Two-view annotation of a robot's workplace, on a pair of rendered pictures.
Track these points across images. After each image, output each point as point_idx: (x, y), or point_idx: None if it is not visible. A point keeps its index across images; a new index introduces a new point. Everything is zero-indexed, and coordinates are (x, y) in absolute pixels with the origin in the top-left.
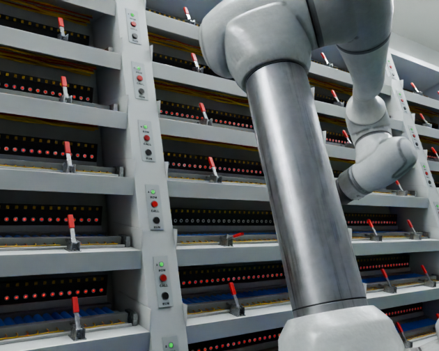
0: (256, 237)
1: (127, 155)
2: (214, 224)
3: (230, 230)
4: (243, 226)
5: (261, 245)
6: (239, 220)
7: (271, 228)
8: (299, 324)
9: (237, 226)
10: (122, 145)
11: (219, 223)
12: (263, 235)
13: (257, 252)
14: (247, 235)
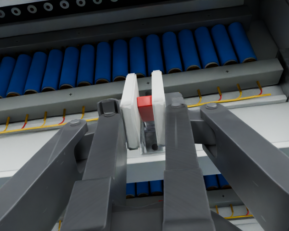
0: (37, 110)
1: None
2: None
3: (43, 31)
4: (82, 17)
5: (9, 165)
6: (65, 2)
7: (183, 7)
8: None
9: (62, 20)
10: None
11: (7, 19)
12: (62, 103)
13: None
14: (4, 105)
